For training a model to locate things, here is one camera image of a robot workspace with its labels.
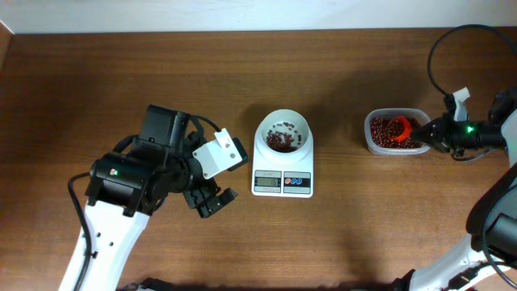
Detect red measuring scoop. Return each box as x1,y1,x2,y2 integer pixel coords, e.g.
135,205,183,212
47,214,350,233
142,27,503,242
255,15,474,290
387,116,412,142

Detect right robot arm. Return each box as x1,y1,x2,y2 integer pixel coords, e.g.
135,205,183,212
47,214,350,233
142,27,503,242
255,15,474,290
389,88,516,291

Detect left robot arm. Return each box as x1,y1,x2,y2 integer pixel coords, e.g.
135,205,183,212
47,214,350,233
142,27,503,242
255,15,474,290
60,105,249,290

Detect white digital kitchen scale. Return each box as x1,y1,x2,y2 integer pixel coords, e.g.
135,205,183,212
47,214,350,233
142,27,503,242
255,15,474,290
251,120,315,198

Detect clear plastic container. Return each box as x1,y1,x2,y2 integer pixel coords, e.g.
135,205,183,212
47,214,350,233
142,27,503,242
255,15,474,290
364,108,431,155

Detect red adzuki beans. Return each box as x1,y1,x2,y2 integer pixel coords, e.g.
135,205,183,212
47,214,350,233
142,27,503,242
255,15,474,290
370,117,422,149

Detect beans in white bowl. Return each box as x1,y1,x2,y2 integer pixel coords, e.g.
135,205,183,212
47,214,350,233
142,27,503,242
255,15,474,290
266,121,302,153

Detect white round bowl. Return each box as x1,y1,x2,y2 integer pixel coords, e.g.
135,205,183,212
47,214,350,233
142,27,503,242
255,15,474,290
255,109,313,154

